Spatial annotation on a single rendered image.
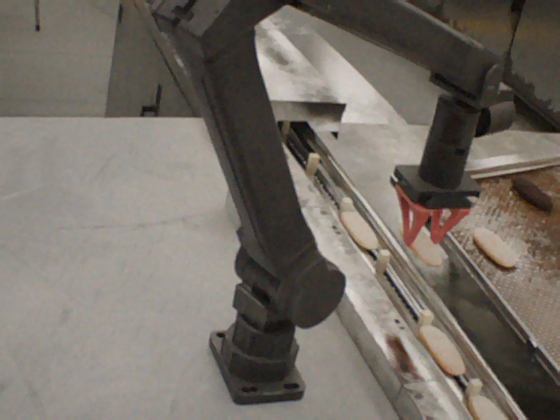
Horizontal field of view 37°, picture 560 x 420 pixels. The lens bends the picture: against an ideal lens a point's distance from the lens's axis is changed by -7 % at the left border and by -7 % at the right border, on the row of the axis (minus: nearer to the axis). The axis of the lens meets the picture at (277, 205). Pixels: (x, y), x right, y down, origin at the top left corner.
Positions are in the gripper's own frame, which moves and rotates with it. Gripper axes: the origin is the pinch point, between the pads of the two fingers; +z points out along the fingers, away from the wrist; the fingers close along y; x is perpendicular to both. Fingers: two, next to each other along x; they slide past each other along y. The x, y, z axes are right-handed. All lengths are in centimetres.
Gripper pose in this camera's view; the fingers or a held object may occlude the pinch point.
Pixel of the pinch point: (421, 238)
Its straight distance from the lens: 115.4
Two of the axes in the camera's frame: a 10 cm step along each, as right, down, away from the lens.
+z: -1.7, 8.5, 4.9
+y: 9.3, -0.2, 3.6
